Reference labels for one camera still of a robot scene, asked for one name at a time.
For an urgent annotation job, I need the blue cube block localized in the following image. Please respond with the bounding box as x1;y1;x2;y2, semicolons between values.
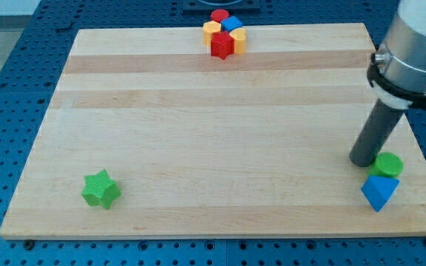
220;16;243;32

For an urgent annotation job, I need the green star block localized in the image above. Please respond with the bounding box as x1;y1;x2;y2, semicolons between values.
81;169;121;210

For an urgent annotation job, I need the blue triangle block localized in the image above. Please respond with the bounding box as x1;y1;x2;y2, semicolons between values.
361;175;399;212

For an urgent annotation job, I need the yellow heart block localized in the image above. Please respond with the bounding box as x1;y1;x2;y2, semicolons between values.
229;27;247;54

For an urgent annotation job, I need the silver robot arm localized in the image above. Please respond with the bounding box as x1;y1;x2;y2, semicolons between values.
367;0;426;111

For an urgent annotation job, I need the green cylinder block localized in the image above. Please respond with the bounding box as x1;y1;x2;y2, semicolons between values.
368;152;404;177

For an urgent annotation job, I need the wooden board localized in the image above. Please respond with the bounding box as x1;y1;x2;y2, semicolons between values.
0;24;426;240

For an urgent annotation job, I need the yellow hexagon block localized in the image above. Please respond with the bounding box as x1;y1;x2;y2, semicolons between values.
202;21;222;47

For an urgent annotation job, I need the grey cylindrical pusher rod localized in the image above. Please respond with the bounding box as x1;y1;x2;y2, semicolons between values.
349;100;404;167

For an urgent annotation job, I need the red star block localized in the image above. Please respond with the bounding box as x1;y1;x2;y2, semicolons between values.
210;31;234;60

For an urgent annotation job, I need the red cylinder block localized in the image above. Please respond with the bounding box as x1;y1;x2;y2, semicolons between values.
210;9;230;23

